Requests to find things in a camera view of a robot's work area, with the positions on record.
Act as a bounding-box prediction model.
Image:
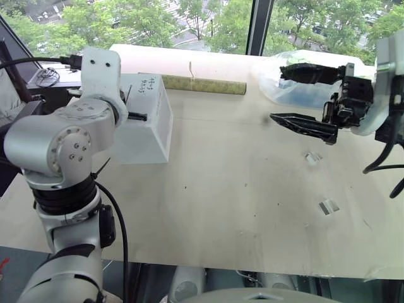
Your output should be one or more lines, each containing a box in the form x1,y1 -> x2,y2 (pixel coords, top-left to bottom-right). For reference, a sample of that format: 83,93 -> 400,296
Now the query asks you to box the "small clear block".
304,151 -> 323,167
318,198 -> 340,217

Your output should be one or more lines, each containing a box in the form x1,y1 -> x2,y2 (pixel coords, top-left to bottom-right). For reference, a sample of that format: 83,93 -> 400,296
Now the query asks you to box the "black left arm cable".
0,55 -> 129,303

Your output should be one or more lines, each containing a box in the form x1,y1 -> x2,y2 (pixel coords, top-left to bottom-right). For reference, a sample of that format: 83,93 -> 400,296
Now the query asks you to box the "translucent white plastic box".
113,72 -> 174,165

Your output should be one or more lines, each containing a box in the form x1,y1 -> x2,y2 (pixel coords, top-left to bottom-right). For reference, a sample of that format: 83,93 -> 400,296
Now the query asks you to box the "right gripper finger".
279,62 -> 345,85
269,112 -> 339,145

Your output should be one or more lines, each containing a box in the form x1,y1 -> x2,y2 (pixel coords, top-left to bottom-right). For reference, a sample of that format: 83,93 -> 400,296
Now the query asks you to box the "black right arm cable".
362,121 -> 404,199

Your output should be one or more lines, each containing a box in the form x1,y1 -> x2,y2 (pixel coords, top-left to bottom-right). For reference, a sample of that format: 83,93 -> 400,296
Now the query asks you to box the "grey robot torso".
179,285 -> 342,303

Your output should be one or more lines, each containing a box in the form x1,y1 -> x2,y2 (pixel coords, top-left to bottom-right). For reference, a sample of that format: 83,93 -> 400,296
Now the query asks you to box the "grey rounded robot leg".
168,267 -> 206,301
258,272 -> 298,292

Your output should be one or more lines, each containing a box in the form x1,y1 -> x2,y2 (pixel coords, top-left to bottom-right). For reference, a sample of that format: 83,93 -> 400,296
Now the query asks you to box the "black window frame post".
245,0 -> 275,56

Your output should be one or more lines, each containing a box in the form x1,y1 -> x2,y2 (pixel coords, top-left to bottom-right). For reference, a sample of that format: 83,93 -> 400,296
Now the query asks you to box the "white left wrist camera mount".
80,46 -> 129,127

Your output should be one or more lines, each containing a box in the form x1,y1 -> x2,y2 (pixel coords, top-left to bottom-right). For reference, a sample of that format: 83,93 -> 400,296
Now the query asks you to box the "green patterned rolled tube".
161,74 -> 247,97

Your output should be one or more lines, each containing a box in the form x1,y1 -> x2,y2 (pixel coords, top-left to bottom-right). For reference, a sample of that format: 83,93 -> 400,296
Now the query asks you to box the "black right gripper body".
322,62 -> 376,129

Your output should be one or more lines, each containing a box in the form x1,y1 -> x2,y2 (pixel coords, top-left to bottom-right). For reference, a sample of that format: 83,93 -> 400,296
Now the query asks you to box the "red and white floor object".
0,256 -> 11,279

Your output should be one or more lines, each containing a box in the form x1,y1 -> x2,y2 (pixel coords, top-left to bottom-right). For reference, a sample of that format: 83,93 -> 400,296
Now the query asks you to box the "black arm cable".
362,121 -> 404,199
0,55 -> 129,303

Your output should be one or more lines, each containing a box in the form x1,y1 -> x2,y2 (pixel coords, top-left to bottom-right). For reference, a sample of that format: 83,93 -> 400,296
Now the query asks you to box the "clear plastic bag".
257,49 -> 377,112

